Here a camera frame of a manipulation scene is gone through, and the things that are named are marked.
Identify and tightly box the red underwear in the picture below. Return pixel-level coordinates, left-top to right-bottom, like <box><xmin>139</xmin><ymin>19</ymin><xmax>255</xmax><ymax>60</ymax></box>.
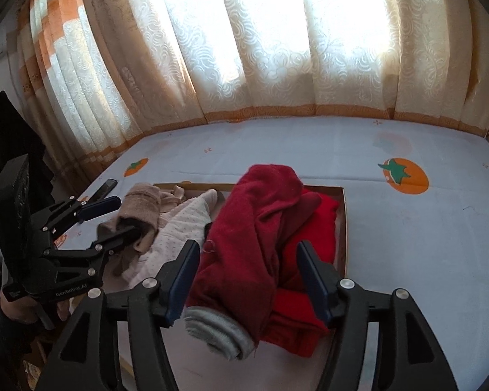
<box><xmin>265</xmin><ymin>193</ymin><xmax>340</xmax><ymax>357</ymax></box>

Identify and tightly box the dark hanging garment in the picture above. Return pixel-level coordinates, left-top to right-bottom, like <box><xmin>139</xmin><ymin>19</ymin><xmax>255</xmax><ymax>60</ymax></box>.
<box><xmin>0</xmin><ymin>92</ymin><xmax>56</xmax><ymax>229</ymax></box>

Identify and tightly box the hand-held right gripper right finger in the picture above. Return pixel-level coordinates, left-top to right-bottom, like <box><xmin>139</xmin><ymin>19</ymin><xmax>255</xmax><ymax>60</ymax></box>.
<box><xmin>297</xmin><ymin>239</ymin><xmax>459</xmax><ymax>391</ymax></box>

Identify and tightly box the maroon underwear grey waistband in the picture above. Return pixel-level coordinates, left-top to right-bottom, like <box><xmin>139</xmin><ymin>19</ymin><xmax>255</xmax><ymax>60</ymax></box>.
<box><xmin>184</xmin><ymin>164</ymin><xmax>322</xmax><ymax>362</ymax></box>

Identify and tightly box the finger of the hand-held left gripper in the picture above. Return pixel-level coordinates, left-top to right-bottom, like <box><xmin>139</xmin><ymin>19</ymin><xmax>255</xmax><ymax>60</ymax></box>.
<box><xmin>45</xmin><ymin>226</ymin><xmax>147</xmax><ymax>276</ymax></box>
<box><xmin>33</xmin><ymin>195</ymin><xmax>122</xmax><ymax>231</ymax></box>

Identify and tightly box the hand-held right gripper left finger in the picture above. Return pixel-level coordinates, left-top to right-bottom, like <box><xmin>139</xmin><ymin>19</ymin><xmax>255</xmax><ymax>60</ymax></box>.
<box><xmin>35</xmin><ymin>239</ymin><xmax>201</xmax><ymax>391</ymax></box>

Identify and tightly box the cream and orange patterned curtain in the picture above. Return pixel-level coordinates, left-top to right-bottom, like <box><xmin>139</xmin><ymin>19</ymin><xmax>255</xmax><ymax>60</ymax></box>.
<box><xmin>8</xmin><ymin>0</ymin><xmax>489</xmax><ymax>180</ymax></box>

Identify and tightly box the white persimmon print tablecloth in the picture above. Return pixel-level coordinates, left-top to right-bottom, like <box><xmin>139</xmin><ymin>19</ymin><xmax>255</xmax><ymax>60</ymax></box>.
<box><xmin>0</xmin><ymin>118</ymin><xmax>489</xmax><ymax>391</ymax></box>

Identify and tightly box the black smartphone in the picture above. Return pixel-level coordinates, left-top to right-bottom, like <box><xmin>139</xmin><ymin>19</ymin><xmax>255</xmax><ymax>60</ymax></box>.
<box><xmin>89</xmin><ymin>178</ymin><xmax>118</xmax><ymax>203</ymax></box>

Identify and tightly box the person's left hand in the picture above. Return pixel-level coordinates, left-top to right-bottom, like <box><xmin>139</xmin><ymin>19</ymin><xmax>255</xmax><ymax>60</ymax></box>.
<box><xmin>0</xmin><ymin>289</ymin><xmax>71</xmax><ymax>326</ymax></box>

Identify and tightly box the white dotted underwear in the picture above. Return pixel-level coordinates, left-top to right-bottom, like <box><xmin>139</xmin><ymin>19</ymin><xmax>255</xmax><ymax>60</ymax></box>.
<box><xmin>122</xmin><ymin>189</ymin><xmax>220</xmax><ymax>291</ymax></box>

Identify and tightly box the beige underwear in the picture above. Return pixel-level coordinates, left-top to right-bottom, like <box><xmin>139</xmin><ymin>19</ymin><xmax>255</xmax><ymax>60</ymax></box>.
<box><xmin>98</xmin><ymin>183</ymin><xmax>186</xmax><ymax>278</ymax></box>

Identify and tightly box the shallow cardboard tray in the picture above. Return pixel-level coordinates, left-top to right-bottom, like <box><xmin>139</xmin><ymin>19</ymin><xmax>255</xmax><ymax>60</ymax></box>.
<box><xmin>118</xmin><ymin>182</ymin><xmax>348</xmax><ymax>391</ymax></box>

